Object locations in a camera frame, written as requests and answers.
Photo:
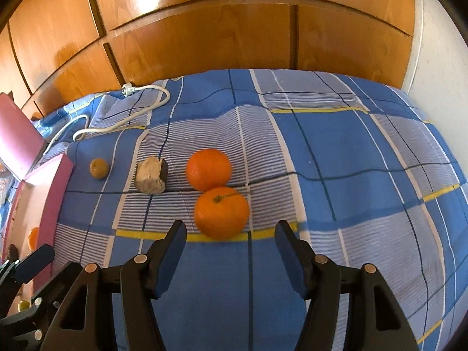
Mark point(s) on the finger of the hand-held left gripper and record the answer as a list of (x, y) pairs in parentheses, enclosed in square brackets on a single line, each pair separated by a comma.
[(25, 321), (36, 261)]

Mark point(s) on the pink cardboard tray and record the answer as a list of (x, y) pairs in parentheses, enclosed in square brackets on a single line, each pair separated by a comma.
[(53, 197)]

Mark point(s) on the orange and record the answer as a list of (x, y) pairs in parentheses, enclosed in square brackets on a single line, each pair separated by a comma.
[(221, 213), (34, 237), (208, 170)]

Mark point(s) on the small yellow-brown fruit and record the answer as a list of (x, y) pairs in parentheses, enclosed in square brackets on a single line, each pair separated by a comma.
[(98, 168)]

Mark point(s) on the wooden wardrobe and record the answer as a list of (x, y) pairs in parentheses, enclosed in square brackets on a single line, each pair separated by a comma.
[(219, 18)]

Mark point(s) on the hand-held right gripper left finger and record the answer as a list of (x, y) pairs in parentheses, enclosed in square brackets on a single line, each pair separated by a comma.
[(170, 263)]

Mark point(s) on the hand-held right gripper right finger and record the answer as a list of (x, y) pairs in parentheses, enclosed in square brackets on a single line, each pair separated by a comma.
[(292, 259)]

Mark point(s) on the pink box lid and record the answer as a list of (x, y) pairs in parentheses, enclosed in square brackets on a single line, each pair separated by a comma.
[(18, 135)]

